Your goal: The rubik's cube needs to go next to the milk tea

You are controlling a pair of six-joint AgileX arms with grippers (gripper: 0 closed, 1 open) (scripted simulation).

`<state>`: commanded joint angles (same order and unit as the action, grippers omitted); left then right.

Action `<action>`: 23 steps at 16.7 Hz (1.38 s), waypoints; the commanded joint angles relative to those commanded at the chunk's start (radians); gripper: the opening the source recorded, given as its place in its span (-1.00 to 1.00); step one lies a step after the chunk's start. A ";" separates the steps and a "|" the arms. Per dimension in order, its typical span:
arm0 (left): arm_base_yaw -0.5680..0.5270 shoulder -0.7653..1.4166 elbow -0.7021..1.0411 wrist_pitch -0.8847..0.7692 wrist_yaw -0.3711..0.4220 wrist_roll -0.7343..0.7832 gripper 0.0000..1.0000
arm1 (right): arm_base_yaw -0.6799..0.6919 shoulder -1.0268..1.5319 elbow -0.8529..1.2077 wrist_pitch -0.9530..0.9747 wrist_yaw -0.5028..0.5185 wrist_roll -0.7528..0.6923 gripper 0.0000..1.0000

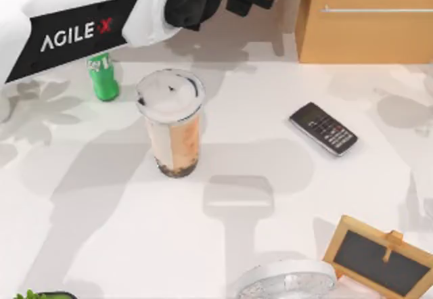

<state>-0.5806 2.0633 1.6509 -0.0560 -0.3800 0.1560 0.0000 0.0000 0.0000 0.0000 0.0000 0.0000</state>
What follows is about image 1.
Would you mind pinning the wooden cupboard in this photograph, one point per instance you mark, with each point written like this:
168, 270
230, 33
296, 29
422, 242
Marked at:
368, 31

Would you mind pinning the milk tea cup with lid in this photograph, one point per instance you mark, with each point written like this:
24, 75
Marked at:
172, 119

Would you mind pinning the green bottle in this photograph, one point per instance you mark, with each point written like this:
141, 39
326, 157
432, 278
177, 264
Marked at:
105, 82

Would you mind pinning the wooden framed blackboard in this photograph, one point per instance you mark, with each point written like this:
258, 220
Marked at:
375, 255

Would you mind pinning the white round fan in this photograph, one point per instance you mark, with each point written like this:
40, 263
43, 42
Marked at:
287, 280

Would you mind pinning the green plant in black pot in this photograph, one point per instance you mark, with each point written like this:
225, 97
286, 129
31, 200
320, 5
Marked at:
44, 295

